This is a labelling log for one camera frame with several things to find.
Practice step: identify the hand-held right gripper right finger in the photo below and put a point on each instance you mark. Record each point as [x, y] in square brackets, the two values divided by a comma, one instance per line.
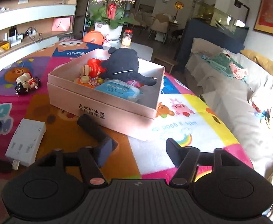
[175, 151]

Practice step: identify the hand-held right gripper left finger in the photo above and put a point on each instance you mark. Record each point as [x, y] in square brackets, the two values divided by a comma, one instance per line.
[107, 151]

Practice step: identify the black cylindrical object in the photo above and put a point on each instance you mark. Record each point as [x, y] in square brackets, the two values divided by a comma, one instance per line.
[92, 127]

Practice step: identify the silver cardboard box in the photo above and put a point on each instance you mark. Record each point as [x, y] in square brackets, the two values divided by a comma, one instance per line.
[117, 121]

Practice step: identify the blue white tissue pack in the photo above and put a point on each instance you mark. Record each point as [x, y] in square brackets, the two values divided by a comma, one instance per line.
[117, 88]

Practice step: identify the red yellow toy camera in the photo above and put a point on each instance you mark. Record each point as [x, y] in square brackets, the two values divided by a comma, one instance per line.
[94, 66]

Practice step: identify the black plush toy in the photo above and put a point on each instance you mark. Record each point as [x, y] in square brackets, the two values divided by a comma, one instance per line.
[124, 63]

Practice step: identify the colourful cartoon desktop mat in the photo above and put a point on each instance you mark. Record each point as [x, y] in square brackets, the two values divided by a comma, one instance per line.
[197, 126]

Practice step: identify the white power adapter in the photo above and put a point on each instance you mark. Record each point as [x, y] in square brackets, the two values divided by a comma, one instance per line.
[25, 142]

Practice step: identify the cartoon face toy figure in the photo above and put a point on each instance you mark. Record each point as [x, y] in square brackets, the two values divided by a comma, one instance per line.
[25, 82]

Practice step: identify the pink plastic toy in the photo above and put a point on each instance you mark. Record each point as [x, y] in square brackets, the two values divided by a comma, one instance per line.
[133, 83]

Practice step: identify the grey sofa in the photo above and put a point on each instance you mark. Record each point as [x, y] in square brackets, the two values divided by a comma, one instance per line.
[232, 102]

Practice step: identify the yellow box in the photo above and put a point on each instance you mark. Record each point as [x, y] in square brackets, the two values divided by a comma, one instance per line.
[4, 46]

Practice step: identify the wooden stool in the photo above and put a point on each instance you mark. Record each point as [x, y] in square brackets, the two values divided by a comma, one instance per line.
[164, 61]

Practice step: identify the black router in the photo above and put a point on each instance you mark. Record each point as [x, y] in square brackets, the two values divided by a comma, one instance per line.
[13, 32]

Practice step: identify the small blue toy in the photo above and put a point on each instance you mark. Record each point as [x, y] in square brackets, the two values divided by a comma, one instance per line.
[262, 115]

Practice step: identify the green cloth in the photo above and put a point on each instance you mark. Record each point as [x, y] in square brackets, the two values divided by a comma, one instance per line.
[219, 64]

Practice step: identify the pink cloth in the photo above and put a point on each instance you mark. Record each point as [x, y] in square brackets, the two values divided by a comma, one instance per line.
[239, 71]

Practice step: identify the white printed blanket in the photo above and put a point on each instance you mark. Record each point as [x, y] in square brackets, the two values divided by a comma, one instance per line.
[271, 102]

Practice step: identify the dark blue cabinet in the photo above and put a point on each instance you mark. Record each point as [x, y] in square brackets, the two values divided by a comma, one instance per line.
[187, 42]

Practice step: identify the pink white small toy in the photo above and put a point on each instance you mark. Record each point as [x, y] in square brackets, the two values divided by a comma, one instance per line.
[107, 39]

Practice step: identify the red lidded candy jar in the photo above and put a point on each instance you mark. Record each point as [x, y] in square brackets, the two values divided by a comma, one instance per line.
[127, 38]

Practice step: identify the orange helmet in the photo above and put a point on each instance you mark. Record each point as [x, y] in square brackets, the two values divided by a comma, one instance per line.
[94, 37]

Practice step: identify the pink paper bag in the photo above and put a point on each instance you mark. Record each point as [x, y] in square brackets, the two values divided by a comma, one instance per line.
[60, 24]

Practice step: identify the potted pink orchid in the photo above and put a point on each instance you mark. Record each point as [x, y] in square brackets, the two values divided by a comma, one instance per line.
[110, 30]

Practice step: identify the yellow pillow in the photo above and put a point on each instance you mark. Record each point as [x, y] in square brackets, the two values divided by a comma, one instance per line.
[262, 61]

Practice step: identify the beige dining chair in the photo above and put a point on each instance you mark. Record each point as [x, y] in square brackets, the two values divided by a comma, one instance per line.
[161, 25]
[137, 19]

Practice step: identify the dining table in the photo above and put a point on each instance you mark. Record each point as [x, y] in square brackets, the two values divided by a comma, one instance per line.
[173, 23]

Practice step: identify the watermelon ball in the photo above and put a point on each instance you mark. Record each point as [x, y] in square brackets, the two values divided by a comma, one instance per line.
[90, 22]

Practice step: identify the glass fish tank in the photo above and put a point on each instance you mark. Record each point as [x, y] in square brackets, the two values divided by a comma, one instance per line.
[222, 16]

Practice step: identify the wooden media wall unit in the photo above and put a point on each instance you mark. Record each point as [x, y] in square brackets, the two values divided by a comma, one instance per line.
[33, 11]

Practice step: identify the orange round wall ornament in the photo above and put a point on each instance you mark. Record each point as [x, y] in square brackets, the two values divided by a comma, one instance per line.
[179, 5]

